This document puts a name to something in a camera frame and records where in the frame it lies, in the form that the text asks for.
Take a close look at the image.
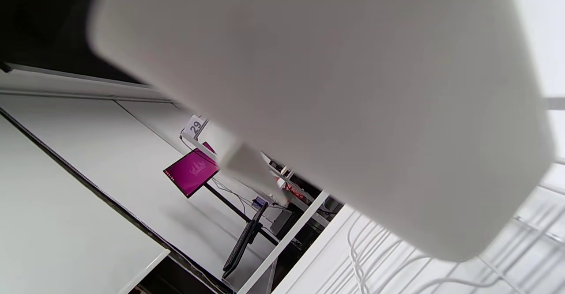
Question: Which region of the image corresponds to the white plastic cutlery bin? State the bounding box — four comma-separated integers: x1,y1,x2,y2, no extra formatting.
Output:
86,0,557,263

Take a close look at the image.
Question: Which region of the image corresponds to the white wire dish rack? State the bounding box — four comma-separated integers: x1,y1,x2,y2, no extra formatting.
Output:
347,153,565,294

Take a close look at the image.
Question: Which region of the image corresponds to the orange red equipment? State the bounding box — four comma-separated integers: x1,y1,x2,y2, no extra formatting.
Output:
276,177,309,205

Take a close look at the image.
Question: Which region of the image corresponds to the black keyboard tray stand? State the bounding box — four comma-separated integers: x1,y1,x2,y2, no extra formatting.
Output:
203,183,281,247

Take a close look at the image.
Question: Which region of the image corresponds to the white numbered sign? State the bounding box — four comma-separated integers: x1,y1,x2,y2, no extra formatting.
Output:
182,114,208,141

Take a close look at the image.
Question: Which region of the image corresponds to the magenta screen monitor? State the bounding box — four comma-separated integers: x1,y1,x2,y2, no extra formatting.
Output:
163,142,220,198

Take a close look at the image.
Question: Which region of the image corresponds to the black computer keyboard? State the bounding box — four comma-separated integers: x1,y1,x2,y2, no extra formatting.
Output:
222,201,268,280

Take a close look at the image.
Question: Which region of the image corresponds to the white metal rig frame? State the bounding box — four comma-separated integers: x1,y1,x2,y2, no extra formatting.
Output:
179,128,331,294

